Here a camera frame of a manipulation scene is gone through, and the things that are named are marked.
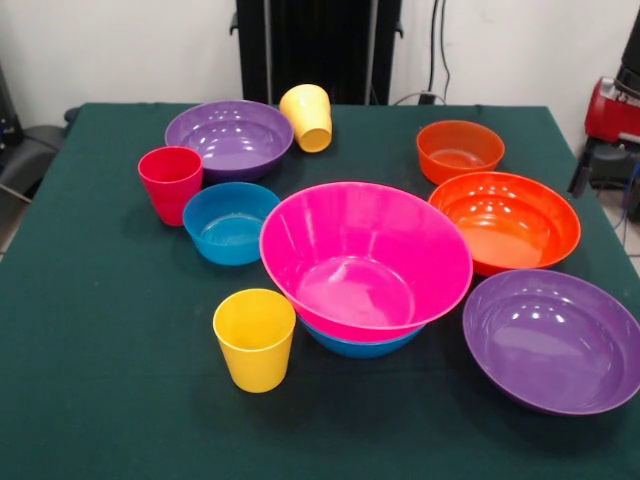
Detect large orange plastic bowl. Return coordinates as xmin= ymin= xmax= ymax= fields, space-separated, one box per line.
xmin=428 ymin=171 xmax=582 ymax=277

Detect black padded equipment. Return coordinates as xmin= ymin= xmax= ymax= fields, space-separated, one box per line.
xmin=0 ymin=124 xmax=69 ymax=201

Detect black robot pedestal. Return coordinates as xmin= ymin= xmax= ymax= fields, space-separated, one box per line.
xmin=229 ymin=0 xmax=404 ymax=106

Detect grey cable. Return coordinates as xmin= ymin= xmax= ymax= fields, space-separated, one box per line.
xmin=391 ymin=91 xmax=448 ymax=107

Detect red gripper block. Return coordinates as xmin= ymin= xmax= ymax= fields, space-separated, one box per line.
xmin=567 ymin=78 xmax=640 ymax=209

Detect dark device box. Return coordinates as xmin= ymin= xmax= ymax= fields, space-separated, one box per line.
xmin=0 ymin=64 xmax=21 ymax=147

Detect small blue plastic bowl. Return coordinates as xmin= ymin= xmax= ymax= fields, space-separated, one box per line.
xmin=182 ymin=181 xmax=282 ymax=266

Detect yellow plastic cup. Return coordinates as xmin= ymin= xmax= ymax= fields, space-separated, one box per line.
xmin=278 ymin=83 xmax=333 ymax=134
xmin=293 ymin=118 xmax=334 ymax=154
xmin=212 ymin=288 xmax=297 ymax=394

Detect black wall cable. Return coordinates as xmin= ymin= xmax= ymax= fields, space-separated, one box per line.
xmin=427 ymin=0 xmax=438 ymax=97
xmin=438 ymin=0 xmax=452 ymax=100

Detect black equipment base with knob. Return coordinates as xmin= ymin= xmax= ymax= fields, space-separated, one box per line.
xmin=582 ymin=142 xmax=640 ymax=190

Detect pink plastic bowl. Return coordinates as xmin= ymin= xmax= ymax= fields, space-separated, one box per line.
xmin=258 ymin=181 xmax=475 ymax=344

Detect red plastic cup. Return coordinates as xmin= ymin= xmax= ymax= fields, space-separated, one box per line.
xmin=137 ymin=145 xmax=205 ymax=228

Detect purple plastic bowl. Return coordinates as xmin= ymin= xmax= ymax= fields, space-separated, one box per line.
xmin=164 ymin=99 xmax=295 ymax=182
xmin=461 ymin=268 xmax=640 ymax=416

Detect blue cable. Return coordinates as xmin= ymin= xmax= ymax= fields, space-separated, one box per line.
xmin=617 ymin=164 xmax=640 ymax=246

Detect large blue plastic bowl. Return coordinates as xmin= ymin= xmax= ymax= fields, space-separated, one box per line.
xmin=298 ymin=319 xmax=426 ymax=360

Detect dark green tablecloth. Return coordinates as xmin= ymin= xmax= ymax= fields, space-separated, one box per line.
xmin=0 ymin=102 xmax=640 ymax=480

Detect small orange plastic bowl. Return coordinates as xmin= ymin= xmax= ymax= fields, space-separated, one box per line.
xmin=415 ymin=119 xmax=506 ymax=186

